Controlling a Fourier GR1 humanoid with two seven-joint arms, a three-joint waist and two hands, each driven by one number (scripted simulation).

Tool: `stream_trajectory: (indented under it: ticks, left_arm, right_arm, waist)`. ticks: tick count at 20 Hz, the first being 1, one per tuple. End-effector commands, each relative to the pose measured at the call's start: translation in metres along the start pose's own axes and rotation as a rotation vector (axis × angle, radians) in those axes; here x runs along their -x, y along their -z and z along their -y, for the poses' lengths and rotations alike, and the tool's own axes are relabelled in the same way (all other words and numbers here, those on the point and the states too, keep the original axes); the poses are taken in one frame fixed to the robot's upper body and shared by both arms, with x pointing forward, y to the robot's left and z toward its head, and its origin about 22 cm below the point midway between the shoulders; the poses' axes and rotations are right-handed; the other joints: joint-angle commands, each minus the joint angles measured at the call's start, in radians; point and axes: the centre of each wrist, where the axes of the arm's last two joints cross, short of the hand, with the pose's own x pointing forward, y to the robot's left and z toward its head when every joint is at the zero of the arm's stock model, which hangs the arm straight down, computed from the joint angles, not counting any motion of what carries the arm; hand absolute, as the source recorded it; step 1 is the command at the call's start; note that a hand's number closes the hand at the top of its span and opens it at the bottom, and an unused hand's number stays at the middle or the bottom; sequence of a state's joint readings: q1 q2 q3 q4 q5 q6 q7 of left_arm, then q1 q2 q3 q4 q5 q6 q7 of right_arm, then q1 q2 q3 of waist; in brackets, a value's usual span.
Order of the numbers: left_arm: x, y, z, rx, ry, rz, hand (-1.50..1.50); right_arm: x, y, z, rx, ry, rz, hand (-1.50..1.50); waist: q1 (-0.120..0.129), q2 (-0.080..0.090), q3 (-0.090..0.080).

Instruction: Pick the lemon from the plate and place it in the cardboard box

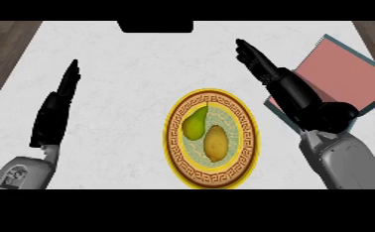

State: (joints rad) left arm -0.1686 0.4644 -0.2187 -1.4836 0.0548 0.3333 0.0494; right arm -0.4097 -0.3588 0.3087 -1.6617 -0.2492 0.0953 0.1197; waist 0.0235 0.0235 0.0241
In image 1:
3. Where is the pink box with teal rim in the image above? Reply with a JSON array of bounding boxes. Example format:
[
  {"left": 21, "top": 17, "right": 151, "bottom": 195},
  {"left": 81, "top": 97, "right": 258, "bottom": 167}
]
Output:
[{"left": 264, "top": 34, "right": 375, "bottom": 133}]

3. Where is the yellow patterned plate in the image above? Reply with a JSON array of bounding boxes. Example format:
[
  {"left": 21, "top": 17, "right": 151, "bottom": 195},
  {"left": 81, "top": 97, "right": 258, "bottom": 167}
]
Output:
[{"left": 162, "top": 87, "right": 263, "bottom": 189}]

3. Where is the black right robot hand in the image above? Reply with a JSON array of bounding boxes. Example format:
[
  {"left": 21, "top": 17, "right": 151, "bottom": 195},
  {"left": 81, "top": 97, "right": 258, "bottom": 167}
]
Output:
[{"left": 235, "top": 38, "right": 360, "bottom": 135}]

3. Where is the green pear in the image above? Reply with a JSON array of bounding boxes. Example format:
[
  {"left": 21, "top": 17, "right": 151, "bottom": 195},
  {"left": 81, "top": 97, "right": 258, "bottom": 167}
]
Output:
[{"left": 182, "top": 101, "right": 211, "bottom": 142}]

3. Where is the black appliance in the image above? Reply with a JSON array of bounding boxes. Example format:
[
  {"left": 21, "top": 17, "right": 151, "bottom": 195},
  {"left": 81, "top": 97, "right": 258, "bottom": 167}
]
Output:
[{"left": 115, "top": 21, "right": 195, "bottom": 34}]

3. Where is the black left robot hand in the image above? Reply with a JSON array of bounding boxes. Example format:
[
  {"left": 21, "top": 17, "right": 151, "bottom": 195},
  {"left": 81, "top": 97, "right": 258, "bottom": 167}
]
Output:
[{"left": 28, "top": 58, "right": 84, "bottom": 149}]

